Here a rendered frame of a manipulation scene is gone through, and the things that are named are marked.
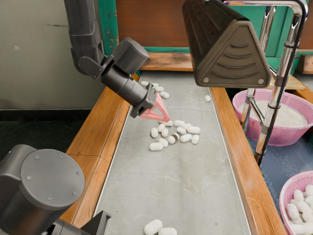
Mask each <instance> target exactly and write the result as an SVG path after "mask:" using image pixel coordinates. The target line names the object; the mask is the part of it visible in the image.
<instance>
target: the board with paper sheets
mask: <svg viewBox="0 0 313 235"><path fill-rule="evenodd" d="M271 83H272V84H273V85H269V86H268V87H267V88H265V89H273V86H274V83H275V80H274V79H273V77H272V78H271ZM285 89H286V90H304V89H305V86H303V85H302V84H301V83H300V82H299V81H298V80H297V79H295V78H294V77H293V76H292V75H291V74H290V75H289V78H288V81H287V85H286V88H285Z"/></svg>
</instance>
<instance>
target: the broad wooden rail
mask: <svg viewBox="0 0 313 235"><path fill-rule="evenodd" d="M131 77H133V78H134V79H135V80H136V81H138V82H139V79H140V76H139V75H138V74H137V73H135V74H133V75H131ZM130 106H131V105H130V104H129V103H128V102H127V101H125V100H124V99H123V98H121V97H120V96H119V95H117V93H115V92H114V91H112V90H111V89H110V88H108V87H107V86H106V87H105V89H104V91H103V92H102V94H101V95H100V97H99V99H98V100H97V102H96V103H95V105H94V107H93V109H92V110H91V112H90V113H89V115H88V117H87V118H86V120H85V122H84V123H83V125H82V126H81V128H80V130H79V131H78V133H77V135H76V136H75V138H74V140H73V141H72V143H71V145H70V146H69V148H68V149H67V151H66V154H67V155H68V156H70V157H71V158H73V159H74V160H75V161H76V162H77V164H78V165H79V166H80V168H81V169H82V172H83V174H84V178H85V188H84V191H83V193H82V195H81V197H80V198H79V199H78V200H77V201H76V202H75V203H74V204H73V205H72V206H71V207H70V208H69V209H68V210H67V211H66V212H65V213H64V214H63V215H62V216H61V217H59V218H61V219H63V220H64V221H66V222H68V223H70V224H72V225H74V226H76V227H78V228H81V227H82V226H84V225H85V224H86V223H87V222H88V221H90V220H91V219H92V218H93V216H94V213H95V210H96V207H97V204H98V201H99V198H100V195H101V192H102V189H103V186H104V183H105V180H106V177H107V175H108V172H109V168H110V165H111V162H112V159H113V156H114V154H115V151H116V148H117V145H118V142H119V139H120V136H121V133H122V130H123V127H124V124H125V121H126V118H127V115H128V112H129V109H130Z"/></svg>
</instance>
